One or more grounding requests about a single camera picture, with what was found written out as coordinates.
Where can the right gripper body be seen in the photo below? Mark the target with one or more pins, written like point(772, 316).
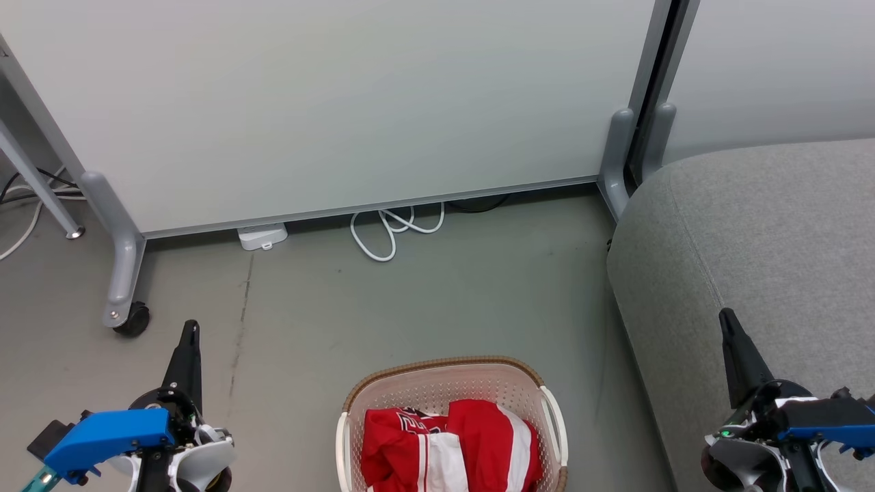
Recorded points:
point(748, 451)

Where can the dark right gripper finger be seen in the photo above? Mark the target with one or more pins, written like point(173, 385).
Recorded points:
point(744, 362)

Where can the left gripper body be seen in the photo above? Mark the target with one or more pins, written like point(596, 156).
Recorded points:
point(198, 454)

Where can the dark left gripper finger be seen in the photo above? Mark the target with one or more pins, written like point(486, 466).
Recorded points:
point(186, 365)

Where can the red garment with black print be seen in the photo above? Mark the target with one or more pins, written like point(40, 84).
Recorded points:
point(393, 447)

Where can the grey fabric sofa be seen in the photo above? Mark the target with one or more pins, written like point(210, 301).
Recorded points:
point(765, 246)

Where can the black caster wheel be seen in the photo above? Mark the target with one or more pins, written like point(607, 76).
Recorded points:
point(135, 320)

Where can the grey partition leg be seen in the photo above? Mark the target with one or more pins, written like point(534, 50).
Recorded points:
point(123, 253)

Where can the white power adapter box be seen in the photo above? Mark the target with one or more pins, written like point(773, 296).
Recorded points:
point(261, 236)

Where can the grey metal table leg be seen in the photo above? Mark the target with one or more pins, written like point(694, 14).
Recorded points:
point(37, 181)

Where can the beige plastic laundry basket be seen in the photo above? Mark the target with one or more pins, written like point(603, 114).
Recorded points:
point(437, 386)

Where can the frosted white partition panel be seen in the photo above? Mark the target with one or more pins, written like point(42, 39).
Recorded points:
point(772, 68)

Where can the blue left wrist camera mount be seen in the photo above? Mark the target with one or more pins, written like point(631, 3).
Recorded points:
point(102, 437)

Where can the grey partition end post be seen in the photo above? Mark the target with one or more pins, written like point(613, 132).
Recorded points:
point(615, 160)

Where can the white partition panel grey frame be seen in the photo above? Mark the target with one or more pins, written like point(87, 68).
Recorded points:
point(355, 96)

